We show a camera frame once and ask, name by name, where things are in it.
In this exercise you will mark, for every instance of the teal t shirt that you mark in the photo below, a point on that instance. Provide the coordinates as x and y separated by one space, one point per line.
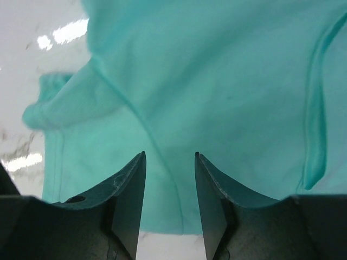
258 87

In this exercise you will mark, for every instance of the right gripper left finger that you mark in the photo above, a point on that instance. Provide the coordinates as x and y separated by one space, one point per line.
100 223

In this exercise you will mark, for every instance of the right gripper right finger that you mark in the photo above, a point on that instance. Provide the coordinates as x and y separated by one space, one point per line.
239 223

